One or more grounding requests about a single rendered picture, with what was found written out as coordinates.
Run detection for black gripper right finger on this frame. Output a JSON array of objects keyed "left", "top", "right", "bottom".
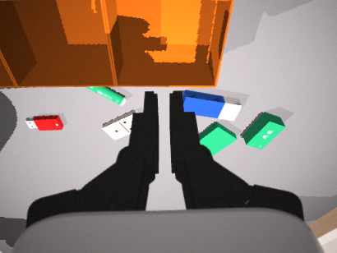
[{"left": 169, "top": 90, "right": 304, "bottom": 221}]

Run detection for beige domino tile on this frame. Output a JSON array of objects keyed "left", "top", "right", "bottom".
[{"left": 102, "top": 109, "right": 138, "bottom": 140}]

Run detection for green aaa battery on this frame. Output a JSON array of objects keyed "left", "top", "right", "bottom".
[{"left": 86, "top": 87, "right": 126, "bottom": 105}]

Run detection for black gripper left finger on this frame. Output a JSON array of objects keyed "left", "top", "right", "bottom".
[{"left": 25, "top": 91, "right": 159, "bottom": 228}]

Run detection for orange rack of bins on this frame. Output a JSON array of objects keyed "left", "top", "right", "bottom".
[{"left": 0, "top": 0, "right": 233, "bottom": 88}]

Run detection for green flat square block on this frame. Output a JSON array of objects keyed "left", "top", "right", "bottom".
[{"left": 199, "top": 122, "right": 237, "bottom": 155}]

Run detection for green nine-volt battery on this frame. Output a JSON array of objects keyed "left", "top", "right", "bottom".
[{"left": 242, "top": 112, "right": 286, "bottom": 150}]

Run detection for red usb stick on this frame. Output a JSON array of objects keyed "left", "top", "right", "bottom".
[{"left": 25, "top": 115, "right": 63, "bottom": 131}]

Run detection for blue and white eraser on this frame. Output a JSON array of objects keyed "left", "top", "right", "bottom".
[{"left": 183, "top": 90, "right": 242, "bottom": 121}]

